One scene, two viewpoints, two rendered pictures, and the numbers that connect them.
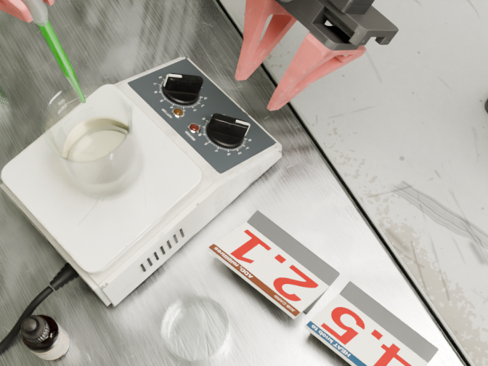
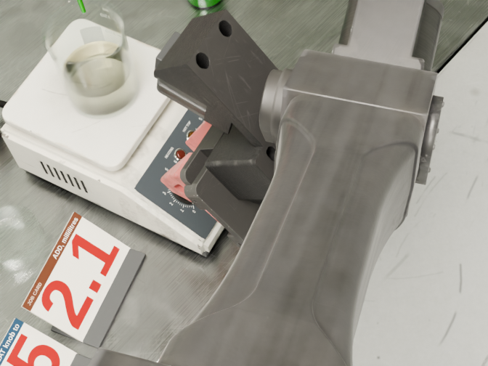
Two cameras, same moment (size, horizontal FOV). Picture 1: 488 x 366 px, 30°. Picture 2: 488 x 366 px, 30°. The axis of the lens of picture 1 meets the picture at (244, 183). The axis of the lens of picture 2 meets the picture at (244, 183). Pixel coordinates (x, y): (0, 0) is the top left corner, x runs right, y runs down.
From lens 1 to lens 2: 0.45 m
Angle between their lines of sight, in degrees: 31
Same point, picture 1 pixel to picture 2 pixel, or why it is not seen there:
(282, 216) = (146, 279)
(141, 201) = (75, 128)
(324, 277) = (91, 334)
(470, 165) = not seen: outside the picture
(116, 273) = (18, 140)
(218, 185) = (123, 192)
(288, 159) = (208, 266)
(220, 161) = (150, 186)
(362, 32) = (192, 191)
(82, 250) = (19, 100)
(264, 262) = (81, 269)
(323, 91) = not seen: hidden behind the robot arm
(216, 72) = not seen: hidden behind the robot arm
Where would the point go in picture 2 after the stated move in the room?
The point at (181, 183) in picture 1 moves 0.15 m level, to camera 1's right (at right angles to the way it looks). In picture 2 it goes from (101, 152) to (174, 308)
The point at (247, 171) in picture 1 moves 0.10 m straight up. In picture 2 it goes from (156, 217) to (134, 152)
